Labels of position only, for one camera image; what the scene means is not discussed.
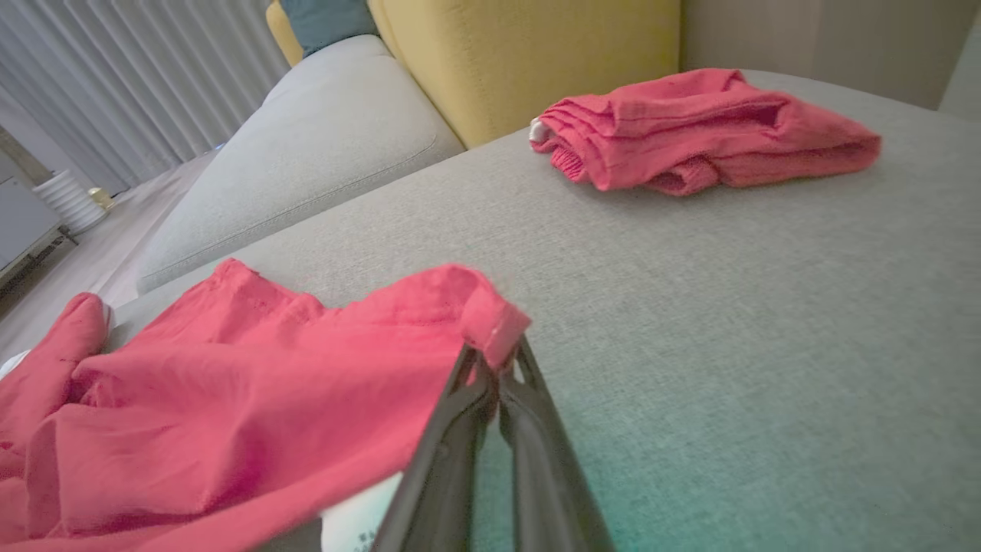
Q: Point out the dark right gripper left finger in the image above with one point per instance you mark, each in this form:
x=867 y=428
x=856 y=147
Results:
x=444 y=475

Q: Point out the yellow sofa back cushion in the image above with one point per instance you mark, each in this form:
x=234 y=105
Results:
x=536 y=61

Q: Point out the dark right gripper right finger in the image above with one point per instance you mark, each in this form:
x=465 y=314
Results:
x=548 y=483

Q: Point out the small grey sofa seat cushion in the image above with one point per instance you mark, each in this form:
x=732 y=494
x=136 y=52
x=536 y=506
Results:
x=306 y=138

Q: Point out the teal throw pillow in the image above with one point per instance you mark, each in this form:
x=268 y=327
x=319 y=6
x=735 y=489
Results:
x=326 y=23

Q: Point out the grey low cabinet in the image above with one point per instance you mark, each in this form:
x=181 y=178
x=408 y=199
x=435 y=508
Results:
x=19 y=218

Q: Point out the white ribbed cylinder appliance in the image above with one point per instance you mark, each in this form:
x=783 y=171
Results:
x=69 y=201

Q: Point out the small gold round object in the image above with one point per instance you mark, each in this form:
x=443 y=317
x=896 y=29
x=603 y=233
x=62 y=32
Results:
x=101 y=198

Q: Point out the large grey sofa seat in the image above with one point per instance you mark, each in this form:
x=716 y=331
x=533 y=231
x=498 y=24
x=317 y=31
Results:
x=728 y=345

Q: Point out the red shorts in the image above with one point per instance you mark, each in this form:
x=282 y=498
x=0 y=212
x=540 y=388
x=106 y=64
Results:
x=690 y=130

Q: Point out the white pleated curtain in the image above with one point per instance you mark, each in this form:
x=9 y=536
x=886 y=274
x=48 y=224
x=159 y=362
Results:
x=153 y=77

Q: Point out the red basketball jersey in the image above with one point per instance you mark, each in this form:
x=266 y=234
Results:
x=230 y=399

